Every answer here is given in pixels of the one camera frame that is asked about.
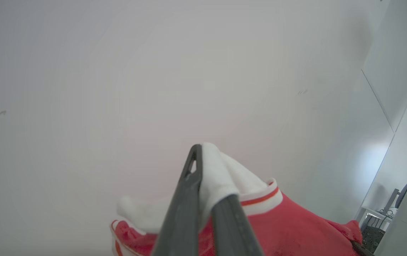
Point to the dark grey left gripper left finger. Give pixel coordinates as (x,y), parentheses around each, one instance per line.
(182,213)

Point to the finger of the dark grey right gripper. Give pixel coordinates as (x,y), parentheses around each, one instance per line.
(363,249)

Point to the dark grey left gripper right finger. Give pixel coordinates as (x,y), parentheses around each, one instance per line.
(233,231)

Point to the red and white shirt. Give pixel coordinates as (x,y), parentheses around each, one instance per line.
(289,227)

